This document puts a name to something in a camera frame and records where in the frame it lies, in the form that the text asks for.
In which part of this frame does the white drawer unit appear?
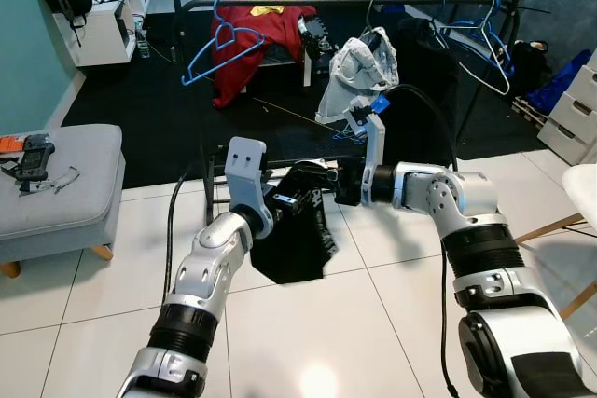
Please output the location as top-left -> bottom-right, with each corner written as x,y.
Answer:
536,48 -> 597,166

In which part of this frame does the blue tarp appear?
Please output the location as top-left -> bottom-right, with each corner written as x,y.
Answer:
527,48 -> 593,115

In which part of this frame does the white shelf unit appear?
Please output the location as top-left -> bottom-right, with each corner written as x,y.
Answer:
54,0 -> 150,68

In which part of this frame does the white wire hanger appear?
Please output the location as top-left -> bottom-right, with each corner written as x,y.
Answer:
438,0 -> 516,98

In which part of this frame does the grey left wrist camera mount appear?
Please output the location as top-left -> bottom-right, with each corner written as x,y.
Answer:
224,137 -> 277,239

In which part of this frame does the red cloth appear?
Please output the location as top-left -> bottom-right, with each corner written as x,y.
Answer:
210,0 -> 318,108

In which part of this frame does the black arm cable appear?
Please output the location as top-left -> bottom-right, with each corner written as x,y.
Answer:
387,84 -> 460,398
163,158 -> 214,310

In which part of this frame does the grey ottoman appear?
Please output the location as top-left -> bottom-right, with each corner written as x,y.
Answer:
0,123 -> 127,278

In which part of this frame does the yellow cloth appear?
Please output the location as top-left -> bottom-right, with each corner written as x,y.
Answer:
247,0 -> 285,17

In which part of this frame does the light denim jacket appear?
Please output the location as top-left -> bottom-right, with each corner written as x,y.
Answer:
315,30 -> 402,129

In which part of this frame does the black shorts white waistband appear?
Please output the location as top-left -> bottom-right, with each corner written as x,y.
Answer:
250,163 -> 339,285

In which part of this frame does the orange black device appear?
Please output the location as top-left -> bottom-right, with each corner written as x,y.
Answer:
0,134 -> 29,152

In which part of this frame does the black duffel bag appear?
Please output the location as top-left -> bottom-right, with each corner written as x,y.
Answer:
508,39 -> 553,93

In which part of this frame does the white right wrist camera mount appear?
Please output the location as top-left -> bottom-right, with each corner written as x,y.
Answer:
347,92 -> 391,205

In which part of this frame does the wooden pallet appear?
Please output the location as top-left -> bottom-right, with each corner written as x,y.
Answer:
508,95 -> 551,129

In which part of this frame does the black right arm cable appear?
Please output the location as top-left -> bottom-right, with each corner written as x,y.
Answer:
387,84 -> 460,398

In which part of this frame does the black handheld controller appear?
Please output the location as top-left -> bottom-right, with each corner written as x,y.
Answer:
14,132 -> 55,185

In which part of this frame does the black metal clothes rack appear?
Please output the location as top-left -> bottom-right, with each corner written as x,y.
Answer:
171,0 -> 542,231

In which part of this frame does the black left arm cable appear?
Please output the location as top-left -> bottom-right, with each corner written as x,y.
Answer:
163,158 -> 214,310

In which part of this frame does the black hanger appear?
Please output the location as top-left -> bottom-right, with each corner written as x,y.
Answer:
366,0 -> 385,40

